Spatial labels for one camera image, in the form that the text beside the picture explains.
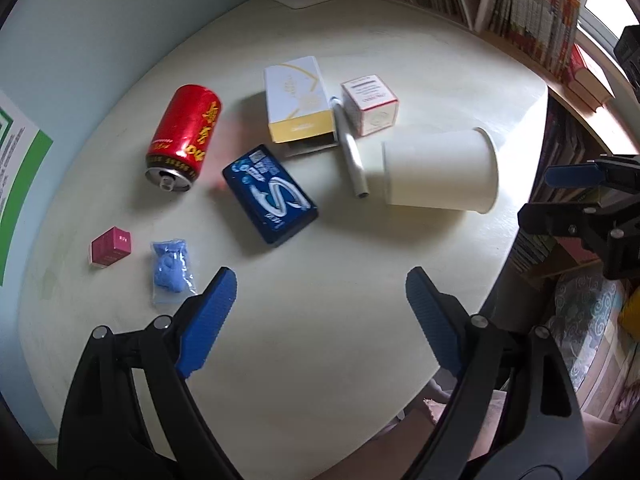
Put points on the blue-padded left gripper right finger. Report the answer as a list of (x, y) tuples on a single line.
[(513, 413)]

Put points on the green striped wall poster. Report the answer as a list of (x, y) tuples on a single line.
[(23, 147)]

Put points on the small crimson box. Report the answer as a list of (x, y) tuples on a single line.
[(110, 247)]

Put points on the white and gold soap box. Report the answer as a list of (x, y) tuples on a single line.
[(300, 117)]

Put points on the patterned bed quilt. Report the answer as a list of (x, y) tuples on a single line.
[(597, 352)]

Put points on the small white red-trimmed box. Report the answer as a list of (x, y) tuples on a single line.
[(369, 104)]

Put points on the red soda can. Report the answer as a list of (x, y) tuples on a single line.
[(176, 154)]

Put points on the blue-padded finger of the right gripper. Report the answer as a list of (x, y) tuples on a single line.
[(620, 172)]

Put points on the white paper cup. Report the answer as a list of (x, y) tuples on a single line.
[(455, 170)]

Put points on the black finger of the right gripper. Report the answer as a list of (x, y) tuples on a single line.
[(611, 232)]

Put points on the wooden bookshelf with books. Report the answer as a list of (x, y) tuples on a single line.
[(541, 34)]

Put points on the blue gloves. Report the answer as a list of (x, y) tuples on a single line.
[(172, 279)]

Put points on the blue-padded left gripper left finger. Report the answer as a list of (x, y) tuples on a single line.
[(103, 433)]

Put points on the white marker pen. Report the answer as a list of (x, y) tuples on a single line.
[(350, 149)]

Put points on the blue chewing gum box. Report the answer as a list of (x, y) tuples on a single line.
[(273, 201)]

